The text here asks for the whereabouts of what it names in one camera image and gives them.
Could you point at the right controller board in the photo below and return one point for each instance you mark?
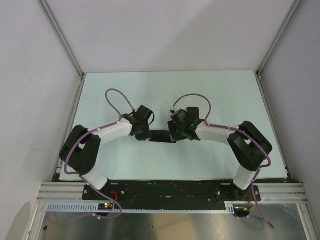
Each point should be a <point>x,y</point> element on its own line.
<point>242,211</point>

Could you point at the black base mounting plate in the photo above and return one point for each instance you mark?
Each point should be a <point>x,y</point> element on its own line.
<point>172,194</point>

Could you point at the corner aluminium post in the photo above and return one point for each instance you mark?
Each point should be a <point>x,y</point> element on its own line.
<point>52,20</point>
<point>279,36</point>

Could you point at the controller board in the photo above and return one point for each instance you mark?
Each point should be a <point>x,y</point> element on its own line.
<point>106,206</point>
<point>242,211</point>

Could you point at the grey slotted cable duct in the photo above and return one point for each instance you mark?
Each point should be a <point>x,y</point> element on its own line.
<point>97,207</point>

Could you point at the left controller board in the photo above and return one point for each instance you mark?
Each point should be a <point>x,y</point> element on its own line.
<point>106,206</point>

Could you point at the left back corner aluminium post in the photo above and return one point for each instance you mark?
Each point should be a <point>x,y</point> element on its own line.
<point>52,20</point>

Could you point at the front aluminium frame rail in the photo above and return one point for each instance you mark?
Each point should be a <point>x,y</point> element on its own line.
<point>271,193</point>

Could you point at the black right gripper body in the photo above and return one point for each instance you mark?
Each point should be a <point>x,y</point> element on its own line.
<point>177,132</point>

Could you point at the right back corner aluminium post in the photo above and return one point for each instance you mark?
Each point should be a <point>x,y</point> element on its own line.
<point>279,36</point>

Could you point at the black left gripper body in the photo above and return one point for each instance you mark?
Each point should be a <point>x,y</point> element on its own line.
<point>144,133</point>

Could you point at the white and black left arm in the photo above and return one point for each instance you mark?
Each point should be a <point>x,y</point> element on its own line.
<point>80,151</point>

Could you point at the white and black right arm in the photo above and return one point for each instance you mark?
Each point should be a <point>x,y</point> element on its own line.
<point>248,144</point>

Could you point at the lilac phone case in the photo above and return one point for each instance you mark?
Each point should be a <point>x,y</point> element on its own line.
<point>162,142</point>

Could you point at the purple smartphone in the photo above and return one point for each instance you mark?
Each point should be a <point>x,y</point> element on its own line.
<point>193,112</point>

